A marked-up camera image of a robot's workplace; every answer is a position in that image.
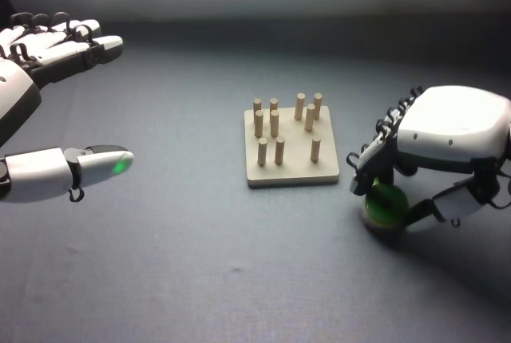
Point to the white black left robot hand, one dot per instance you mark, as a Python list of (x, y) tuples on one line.
[(28, 173)]

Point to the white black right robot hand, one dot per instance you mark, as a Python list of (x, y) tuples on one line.
[(451, 119)]

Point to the stack of coloured rings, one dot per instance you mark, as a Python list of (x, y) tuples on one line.
[(385, 206)]

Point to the wooden peg board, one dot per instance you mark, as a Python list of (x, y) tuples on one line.
[(295, 159)]

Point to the grey table cloth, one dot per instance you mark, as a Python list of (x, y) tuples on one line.
[(199, 259)]

